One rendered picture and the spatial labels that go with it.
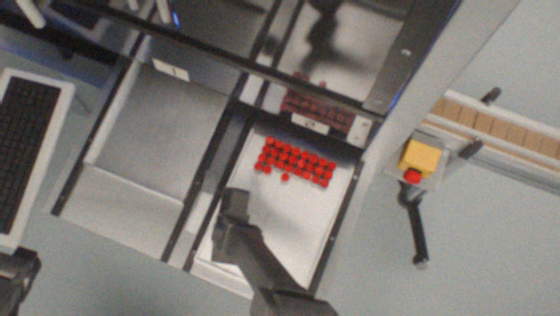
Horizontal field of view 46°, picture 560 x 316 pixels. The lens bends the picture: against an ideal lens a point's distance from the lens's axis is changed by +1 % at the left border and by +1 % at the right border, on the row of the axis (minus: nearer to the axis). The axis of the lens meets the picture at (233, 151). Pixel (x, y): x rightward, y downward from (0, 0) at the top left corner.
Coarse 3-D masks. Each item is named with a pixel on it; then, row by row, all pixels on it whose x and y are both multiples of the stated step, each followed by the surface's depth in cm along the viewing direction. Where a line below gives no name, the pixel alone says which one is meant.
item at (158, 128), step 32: (128, 96) 163; (160, 96) 163; (192, 96) 163; (224, 96) 162; (128, 128) 161; (160, 128) 161; (192, 128) 161; (96, 160) 159; (128, 160) 159; (160, 160) 159; (192, 160) 158; (160, 192) 154
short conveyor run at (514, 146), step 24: (456, 96) 152; (432, 120) 151; (456, 120) 154; (480, 120) 154; (504, 120) 153; (528, 120) 153; (456, 144) 152; (480, 144) 145; (504, 144) 148; (528, 144) 152; (552, 144) 152; (504, 168) 154; (528, 168) 150; (552, 168) 151; (552, 192) 156
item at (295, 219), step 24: (264, 144) 159; (240, 168) 158; (336, 168) 157; (264, 192) 156; (288, 192) 156; (312, 192) 156; (336, 192) 155; (216, 216) 154; (264, 216) 154; (288, 216) 154; (312, 216) 154; (264, 240) 153; (288, 240) 153; (312, 240) 153; (216, 264) 152; (288, 264) 151; (312, 264) 151
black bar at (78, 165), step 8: (120, 72) 163; (120, 80) 162; (112, 88) 162; (112, 96) 161; (104, 104) 161; (104, 112) 160; (96, 120) 160; (96, 128) 159; (88, 136) 159; (88, 144) 158; (80, 152) 158; (80, 160) 157; (72, 168) 157; (80, 168) 157; (72, 176) 156; (64, 184) 156; (72, 184) 156; (64, 192) 156; (56, 200) 155; (64, 200) 155; (56, 208) 155
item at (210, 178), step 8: (208, 176) 153; (216, 176) 152; (208, 184) 154; (200, 192) 156; (208, 192) 156; (200, 200) 156; (208, 200) 156; (200, 208) 155; (192, 216) 155; (200, 216) 155; (192, 224) 154; (200, 224) 154; (192, 232) 154
